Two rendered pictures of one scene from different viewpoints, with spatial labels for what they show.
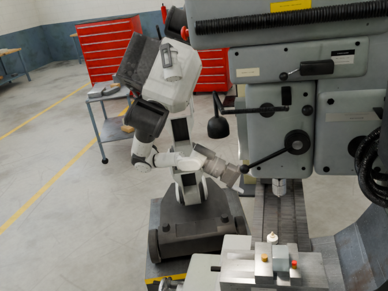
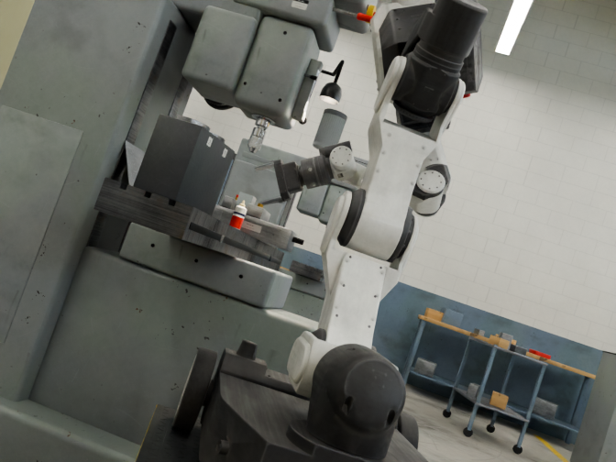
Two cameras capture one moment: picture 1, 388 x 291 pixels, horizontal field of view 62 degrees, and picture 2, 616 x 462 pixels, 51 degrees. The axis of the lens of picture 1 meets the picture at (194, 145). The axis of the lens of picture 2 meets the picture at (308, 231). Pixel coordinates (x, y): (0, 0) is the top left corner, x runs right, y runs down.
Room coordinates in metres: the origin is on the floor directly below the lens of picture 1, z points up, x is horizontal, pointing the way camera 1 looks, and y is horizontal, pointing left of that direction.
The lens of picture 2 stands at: (3.13, -0.26, 0.84)
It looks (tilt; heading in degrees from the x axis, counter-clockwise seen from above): 4 degrees up; 173
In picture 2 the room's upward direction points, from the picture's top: 19 degrees clockwise
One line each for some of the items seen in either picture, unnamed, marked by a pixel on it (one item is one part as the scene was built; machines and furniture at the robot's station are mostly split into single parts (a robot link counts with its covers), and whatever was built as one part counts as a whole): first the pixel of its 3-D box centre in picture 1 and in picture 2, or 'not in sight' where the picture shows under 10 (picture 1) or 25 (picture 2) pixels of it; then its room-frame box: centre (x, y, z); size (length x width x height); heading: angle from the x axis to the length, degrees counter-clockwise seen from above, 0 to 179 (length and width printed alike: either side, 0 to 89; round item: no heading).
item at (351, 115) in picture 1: (346, 119); (227, 60); (0.86, -0.46, 1.47); 0.24 x 0.19 x 0.26; 164
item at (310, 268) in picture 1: (271, 269); (247, 221); (0.79, -0.20, 0.97); 0.35 x 0.15 x 0.11; 76
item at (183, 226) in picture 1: (193, 202); (324, 409); (1.74, 0.06, 0.59); 0.64 x 0.52 x 0.33; 0
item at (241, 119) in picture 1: (243, 129); (307, 90); (0.95, -0.17, 1.45); 0.04 x 0.04 x 0.21; 74
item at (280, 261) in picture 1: (280, 257); (245, 203); (0.78, -0.23, 1.03); 0.06 x 0.05 x 0.06; 166
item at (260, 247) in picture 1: (263, 262); (258, 214); (0.80, -0.18, 1.00); 0.15 x 0.06 x 0.04; 166
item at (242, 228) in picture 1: (241, 232); (195, 388); (1.49, -0.21, 0.50); 0.20 x 0.05 x 0.20; 0
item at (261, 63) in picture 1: (293, 52); (288, 15); (0.90, -0.31, 1.68); 0.34 x 0.24 x 0.10; 74
